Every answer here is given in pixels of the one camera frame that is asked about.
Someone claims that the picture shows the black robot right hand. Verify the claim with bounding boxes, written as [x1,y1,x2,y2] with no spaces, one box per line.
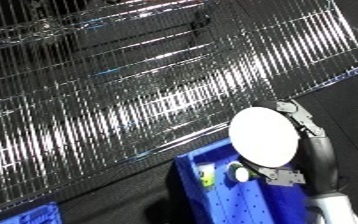
[242,99,343,195]

